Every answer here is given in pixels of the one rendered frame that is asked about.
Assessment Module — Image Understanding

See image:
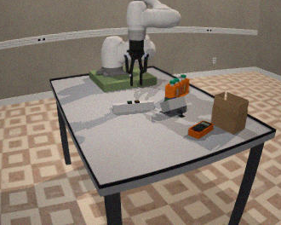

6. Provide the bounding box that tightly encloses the orange digital multimeter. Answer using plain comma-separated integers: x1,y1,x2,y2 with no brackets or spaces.
188,121,213,139

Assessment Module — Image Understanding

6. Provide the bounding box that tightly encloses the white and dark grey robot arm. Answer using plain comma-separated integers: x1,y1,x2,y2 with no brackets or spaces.
96,0,181,78

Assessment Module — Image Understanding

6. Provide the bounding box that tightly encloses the brown cardboard box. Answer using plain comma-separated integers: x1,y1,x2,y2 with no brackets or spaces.
211,92,249,135

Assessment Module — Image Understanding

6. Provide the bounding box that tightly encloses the black table edge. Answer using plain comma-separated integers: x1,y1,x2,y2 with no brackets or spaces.
49,66,276,189

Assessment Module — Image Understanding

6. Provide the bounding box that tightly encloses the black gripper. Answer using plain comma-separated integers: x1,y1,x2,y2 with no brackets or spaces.
123,40,149,86

